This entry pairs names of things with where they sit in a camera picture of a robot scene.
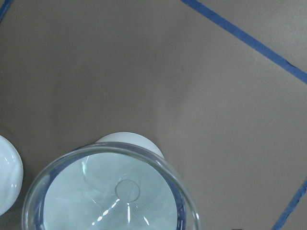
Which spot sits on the clear glass funnel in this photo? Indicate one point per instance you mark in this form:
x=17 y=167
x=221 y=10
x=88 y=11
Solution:
x=109 y=186

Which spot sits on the white ceramic lid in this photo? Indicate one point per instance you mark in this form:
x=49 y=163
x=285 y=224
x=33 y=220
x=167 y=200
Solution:
x=11 y=175

